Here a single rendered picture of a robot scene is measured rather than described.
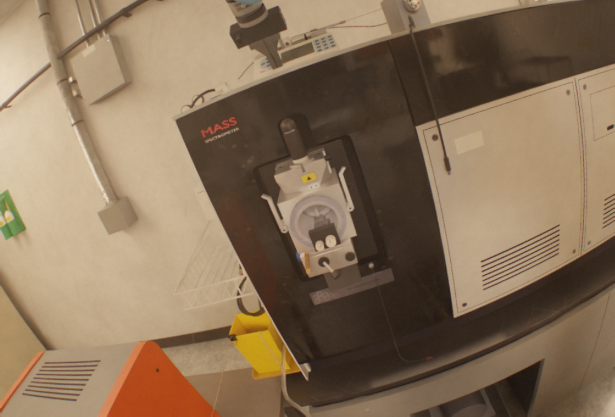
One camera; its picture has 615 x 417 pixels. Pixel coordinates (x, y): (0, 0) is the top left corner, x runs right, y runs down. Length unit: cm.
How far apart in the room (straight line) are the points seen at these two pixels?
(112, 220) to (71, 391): 156
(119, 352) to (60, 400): 15
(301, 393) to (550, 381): 80
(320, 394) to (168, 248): 153
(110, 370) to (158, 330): 207
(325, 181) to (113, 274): 213
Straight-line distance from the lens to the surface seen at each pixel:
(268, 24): 80
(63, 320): 331
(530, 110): 70
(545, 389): 126
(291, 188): 51
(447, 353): 85
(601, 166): 91
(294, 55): 89
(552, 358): 110
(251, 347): 85
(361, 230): 63
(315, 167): 50
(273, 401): 94
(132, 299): 256
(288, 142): 50
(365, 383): 84
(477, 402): 136
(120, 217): 204
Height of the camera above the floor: 141
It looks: 17 degrees down
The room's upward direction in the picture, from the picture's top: 21 degrees counter-clockwise
